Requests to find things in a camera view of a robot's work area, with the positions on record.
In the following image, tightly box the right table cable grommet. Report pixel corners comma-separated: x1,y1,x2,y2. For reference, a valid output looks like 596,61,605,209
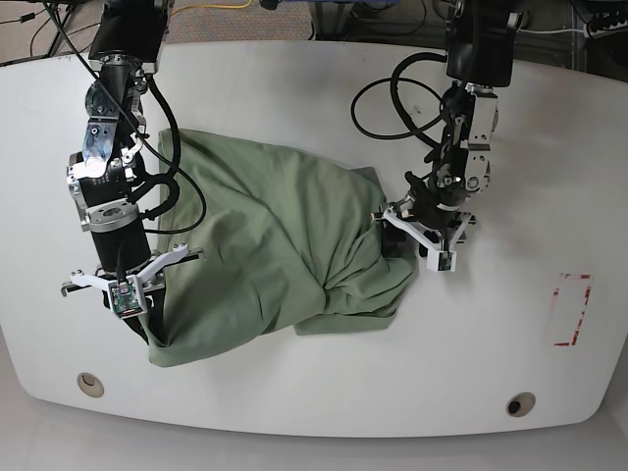
505,392,536,418

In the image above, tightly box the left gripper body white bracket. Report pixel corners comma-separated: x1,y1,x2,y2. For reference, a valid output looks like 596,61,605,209
371,193,477,272

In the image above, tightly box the yellow cable on floor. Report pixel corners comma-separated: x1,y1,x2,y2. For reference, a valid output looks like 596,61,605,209
174,0,256,16

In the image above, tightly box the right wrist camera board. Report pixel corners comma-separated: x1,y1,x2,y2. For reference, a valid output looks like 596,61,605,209
108,278,144,319

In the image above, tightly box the red tape rectangle marking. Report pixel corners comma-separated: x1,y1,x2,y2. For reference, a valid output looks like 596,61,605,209
547,274,594,347

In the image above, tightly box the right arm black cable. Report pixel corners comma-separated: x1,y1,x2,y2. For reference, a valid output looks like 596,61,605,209
41,0,210,236

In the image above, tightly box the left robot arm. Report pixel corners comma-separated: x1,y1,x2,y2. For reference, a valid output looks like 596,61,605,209
372,1,521,272

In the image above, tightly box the green t-shirt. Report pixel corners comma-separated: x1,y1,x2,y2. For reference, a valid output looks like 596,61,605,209
148,130,416,368

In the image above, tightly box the table cable grommet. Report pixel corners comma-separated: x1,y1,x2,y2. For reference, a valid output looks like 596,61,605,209
77,373,105,398
505,392,536,418

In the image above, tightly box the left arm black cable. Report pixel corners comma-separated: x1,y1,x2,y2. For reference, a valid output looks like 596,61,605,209
350,51,455,163

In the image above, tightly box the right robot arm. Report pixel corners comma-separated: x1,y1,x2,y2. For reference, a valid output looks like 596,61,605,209
61,1,203,341

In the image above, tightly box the white power strip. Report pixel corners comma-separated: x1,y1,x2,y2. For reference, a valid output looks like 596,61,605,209
584,17,627,39

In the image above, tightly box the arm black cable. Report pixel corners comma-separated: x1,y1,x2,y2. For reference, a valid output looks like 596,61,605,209
350,51,455,163
41,0,210,236

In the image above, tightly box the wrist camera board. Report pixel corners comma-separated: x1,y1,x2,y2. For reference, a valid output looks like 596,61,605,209
437,251,457,272
108,278,144,319

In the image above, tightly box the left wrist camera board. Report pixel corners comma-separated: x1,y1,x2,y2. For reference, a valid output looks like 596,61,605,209
437,251,457,272

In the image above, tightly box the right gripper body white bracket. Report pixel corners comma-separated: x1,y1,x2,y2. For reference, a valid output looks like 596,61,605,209
61,243,205,319

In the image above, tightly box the left table cable grommet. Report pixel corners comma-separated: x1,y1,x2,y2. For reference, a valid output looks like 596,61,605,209
77,373,105,398

